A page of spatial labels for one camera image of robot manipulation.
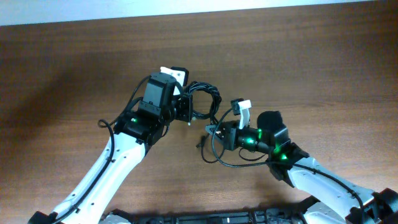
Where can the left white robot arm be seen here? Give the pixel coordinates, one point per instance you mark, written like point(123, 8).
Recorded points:
point(139, 126)

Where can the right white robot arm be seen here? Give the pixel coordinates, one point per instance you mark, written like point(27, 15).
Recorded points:
point(333, 199)

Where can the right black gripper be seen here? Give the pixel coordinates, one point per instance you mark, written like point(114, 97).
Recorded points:
point(231, 140)

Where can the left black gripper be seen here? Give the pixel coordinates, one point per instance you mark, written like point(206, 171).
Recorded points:
point(186, 114)

